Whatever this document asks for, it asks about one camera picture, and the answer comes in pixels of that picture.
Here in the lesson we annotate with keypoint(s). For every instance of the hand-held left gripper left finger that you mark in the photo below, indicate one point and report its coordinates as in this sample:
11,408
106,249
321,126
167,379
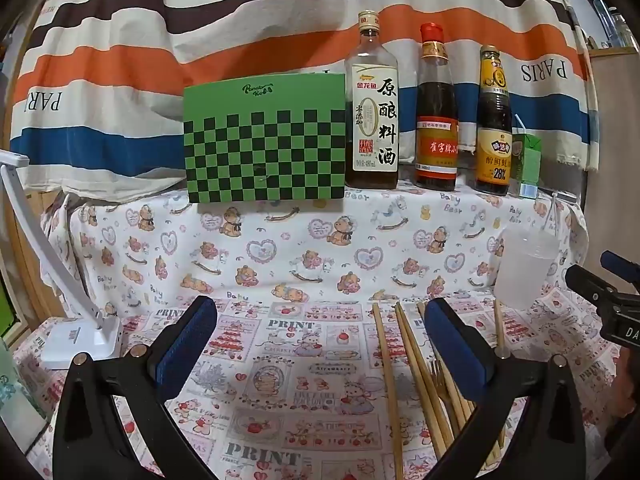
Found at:
187,340

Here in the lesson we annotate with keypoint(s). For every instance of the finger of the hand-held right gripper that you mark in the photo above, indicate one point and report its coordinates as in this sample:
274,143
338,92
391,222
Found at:
585,280
617,261

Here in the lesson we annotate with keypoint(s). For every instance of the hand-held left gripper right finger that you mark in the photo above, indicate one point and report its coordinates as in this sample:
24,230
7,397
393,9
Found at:
452,355

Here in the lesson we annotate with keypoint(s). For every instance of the translucent plastic cup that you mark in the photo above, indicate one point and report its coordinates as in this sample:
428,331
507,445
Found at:
525,270

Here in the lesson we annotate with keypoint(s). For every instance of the person's right hand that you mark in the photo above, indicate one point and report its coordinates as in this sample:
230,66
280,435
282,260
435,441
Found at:
630,385

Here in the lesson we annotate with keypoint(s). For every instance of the wooden cabinet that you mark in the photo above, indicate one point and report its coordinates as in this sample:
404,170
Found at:
615,160

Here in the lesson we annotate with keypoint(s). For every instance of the white desk lamp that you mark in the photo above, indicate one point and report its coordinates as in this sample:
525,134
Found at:
80,340

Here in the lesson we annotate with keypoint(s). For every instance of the pink printed tablecloth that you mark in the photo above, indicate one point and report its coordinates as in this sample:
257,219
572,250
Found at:
300,360

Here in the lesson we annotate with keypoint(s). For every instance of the green drink carton with straw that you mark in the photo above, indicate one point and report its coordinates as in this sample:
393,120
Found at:
530,160

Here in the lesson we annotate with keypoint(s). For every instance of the bear print white cloth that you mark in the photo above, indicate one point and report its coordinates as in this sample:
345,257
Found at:
300,240

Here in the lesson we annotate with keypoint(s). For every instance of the pale teal packet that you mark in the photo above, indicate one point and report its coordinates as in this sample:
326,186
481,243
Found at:
17,395

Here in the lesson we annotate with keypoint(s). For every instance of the yellow label dark sauce bottle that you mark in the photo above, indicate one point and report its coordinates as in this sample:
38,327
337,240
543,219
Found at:
492,115

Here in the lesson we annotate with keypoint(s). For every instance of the green checkered box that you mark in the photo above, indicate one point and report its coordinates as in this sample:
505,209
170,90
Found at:
265,150

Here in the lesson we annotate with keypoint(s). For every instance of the red cap sauce bottle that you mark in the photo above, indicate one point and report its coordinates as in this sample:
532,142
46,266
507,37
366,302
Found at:
437,100

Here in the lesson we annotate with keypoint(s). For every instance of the clear plastic bottle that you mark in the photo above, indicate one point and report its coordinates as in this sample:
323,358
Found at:
602,20
620,27

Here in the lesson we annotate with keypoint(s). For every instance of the clear cooking wine bottle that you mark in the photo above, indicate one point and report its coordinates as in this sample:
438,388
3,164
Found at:
372,125

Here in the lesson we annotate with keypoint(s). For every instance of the striped cloth backdrop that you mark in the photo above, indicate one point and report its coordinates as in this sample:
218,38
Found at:
150,25

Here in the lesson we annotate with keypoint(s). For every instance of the wooden frame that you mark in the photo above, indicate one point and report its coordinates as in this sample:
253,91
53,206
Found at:
27,260

